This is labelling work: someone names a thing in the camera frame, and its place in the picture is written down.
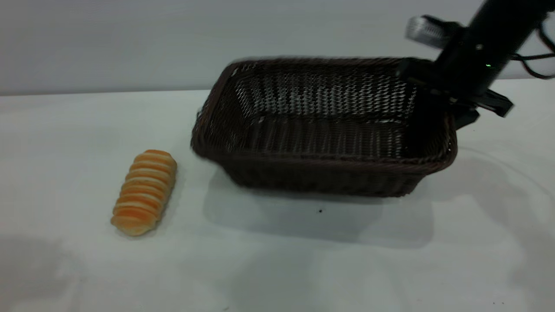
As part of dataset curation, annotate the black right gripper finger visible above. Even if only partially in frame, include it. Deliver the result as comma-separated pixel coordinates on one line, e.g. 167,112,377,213
411,84,452,149
454,104,481,130

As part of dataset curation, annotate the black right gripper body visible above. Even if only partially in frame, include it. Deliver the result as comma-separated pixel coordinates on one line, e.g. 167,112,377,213
397,37,515,118

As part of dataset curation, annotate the black woven wicker basket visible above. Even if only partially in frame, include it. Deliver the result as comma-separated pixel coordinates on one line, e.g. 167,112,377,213
190,56,458,198

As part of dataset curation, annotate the striped orange bread roll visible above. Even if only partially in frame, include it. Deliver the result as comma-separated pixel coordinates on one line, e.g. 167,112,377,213
111,149,178,237

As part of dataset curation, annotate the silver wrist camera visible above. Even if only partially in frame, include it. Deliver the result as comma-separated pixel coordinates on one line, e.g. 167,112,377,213
405,15,461,49

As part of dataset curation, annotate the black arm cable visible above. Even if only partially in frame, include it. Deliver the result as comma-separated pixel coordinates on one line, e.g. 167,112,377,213
511,24,555,80

